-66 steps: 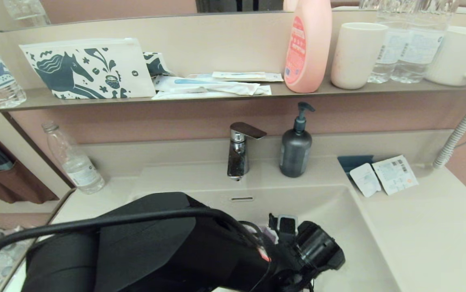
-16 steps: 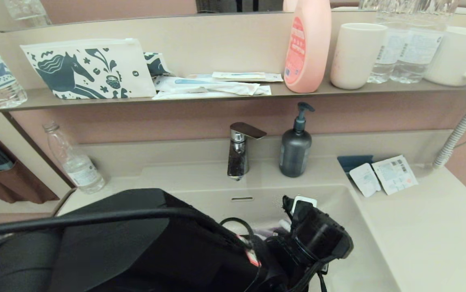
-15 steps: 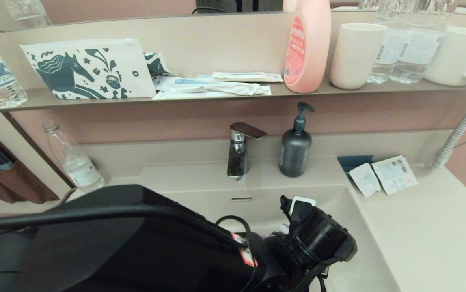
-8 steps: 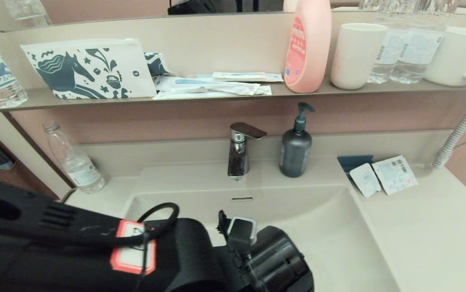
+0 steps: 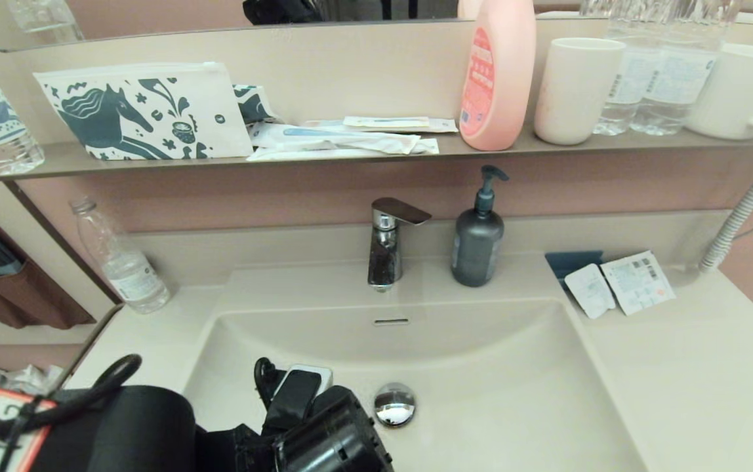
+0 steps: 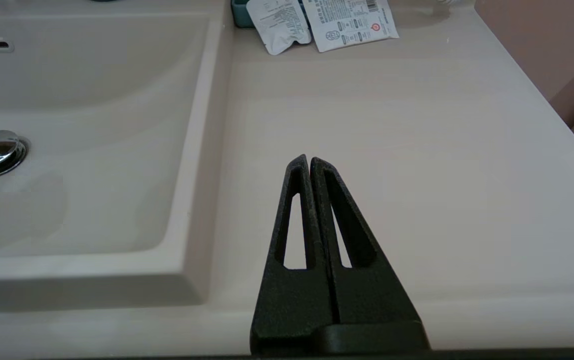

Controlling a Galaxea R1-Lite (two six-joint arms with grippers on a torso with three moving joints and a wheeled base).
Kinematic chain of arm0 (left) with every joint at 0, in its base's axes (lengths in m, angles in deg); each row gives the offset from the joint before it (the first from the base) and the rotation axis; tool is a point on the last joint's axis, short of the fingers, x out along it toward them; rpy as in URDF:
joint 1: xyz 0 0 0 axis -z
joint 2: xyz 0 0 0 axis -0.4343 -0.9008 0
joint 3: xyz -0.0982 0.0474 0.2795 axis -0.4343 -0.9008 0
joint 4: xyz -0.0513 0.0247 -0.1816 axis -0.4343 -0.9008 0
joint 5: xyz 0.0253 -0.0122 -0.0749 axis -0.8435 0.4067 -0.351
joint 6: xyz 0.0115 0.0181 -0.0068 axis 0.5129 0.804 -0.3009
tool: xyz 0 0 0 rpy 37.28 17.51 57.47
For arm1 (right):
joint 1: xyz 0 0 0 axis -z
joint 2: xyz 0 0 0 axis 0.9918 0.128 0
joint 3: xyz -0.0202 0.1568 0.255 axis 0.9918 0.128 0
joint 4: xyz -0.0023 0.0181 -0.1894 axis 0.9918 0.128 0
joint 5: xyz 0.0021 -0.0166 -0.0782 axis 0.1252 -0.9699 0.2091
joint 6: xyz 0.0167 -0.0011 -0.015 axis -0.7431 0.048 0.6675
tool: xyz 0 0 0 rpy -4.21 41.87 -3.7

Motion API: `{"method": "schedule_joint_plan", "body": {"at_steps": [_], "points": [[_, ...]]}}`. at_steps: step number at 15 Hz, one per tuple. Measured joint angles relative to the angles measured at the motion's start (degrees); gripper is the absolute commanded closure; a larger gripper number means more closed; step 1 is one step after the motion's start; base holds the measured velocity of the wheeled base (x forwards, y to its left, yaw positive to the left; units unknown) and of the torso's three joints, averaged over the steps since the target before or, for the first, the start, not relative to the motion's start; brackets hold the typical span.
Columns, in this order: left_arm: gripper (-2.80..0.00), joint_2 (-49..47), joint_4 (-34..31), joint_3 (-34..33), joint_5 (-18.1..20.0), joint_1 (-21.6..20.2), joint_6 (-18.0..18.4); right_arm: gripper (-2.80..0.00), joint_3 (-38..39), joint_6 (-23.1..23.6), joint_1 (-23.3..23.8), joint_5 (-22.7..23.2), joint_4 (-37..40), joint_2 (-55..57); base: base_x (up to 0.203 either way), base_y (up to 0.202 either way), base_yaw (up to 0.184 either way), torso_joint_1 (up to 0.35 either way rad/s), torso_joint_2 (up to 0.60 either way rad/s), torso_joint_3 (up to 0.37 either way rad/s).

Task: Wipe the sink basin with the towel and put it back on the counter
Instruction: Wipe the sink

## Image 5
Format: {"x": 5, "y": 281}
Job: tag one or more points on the plastic wrapped bottle pack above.
{"x": 22, "y": 377}

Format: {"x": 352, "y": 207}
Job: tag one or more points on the dark grey soap dispenser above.
{"x": 477, "y": 249}

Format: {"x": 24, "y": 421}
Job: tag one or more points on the long white amenity packet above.
{"x": 350, "y": 155}

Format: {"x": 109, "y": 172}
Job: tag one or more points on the clear plastic water bottle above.
{"x": 676, "y": 85}
{"x": 624, "y": 85}

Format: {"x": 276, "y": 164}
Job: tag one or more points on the white toothbrush packet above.
{"x": 332, "y": 136}

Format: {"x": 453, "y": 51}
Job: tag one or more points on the chrome drain stopper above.
{"x": 395, "y": 405}

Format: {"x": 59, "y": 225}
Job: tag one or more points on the beige ceramic sink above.
{"x": 481, "y": 387}

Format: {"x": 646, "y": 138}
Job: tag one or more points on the dark blue tray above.
{"x": 567, "y": 263}

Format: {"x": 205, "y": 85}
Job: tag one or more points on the slim clear water bottle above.
{"x": 124, "y": 269}

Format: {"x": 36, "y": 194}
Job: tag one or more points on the beige wall shelf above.
{"x": 55, "y": 162}

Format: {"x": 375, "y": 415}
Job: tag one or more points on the pink lotion bottle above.
{"x": 498, "y": 78}

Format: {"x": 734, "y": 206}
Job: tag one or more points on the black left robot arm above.
{"x": 127, "y": 432}

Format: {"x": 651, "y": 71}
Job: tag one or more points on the brown wall pocket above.
{"x": 35, "y": 301}

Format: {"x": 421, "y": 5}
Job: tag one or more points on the small white sachet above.
{"x": 590, "y": 292}

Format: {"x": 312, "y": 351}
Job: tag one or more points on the white horse print pouch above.
{"x": 147, "y": 111}

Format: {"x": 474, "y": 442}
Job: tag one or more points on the flat pale amenity packet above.
{"x": 389, "y": 122}

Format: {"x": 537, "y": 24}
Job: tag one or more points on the wall mirror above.
{"x": 153, "y": 14}

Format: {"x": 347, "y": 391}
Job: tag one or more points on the large white barcode sachet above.
{"x": 637, "y": 283}

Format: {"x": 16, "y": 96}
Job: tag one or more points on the white tumbler cup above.
{"x": 574, "y": 92}

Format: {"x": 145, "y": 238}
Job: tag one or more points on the chrome faucet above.
{"x": 384, "y": 255}

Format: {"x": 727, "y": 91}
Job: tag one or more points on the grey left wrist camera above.
{"x": 298, "y": 393}

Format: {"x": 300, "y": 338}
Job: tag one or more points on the small blue print pouch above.
{"x": 255, "y": 105}

